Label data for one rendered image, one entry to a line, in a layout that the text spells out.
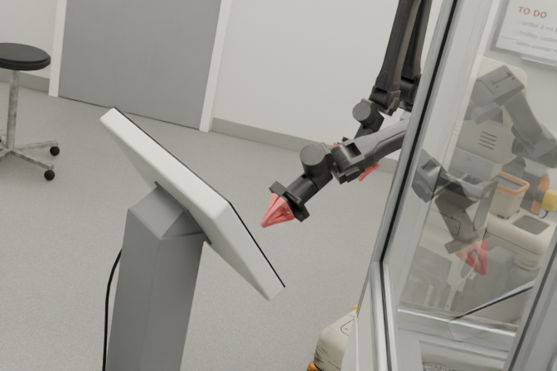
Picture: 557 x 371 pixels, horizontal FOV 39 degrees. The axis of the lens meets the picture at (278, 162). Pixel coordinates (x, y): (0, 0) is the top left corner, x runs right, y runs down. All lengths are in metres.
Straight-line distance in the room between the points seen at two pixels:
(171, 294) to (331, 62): 3.42
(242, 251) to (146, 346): 0.39
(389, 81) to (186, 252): 0.88
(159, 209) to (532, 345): 1.21
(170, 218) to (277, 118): 3.50
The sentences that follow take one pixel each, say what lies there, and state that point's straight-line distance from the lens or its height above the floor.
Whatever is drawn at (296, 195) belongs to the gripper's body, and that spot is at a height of 1.12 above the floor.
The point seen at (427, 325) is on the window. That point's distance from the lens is 1.13.
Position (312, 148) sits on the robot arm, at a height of 1.24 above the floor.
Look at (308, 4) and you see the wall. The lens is 5.01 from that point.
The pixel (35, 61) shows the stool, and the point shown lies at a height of 0.62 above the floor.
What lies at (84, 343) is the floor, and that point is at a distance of 3.10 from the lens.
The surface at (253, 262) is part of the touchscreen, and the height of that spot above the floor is 1.04.
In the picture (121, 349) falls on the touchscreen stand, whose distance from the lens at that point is 1.97.
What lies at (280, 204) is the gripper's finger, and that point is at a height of 1.10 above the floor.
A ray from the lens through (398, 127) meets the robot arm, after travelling 1.88.
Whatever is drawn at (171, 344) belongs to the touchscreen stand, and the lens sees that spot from 1.91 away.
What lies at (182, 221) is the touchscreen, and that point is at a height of 1.05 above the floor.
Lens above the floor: 1.85
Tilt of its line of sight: 22 degrees down
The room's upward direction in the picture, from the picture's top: 12 degrees clockwise
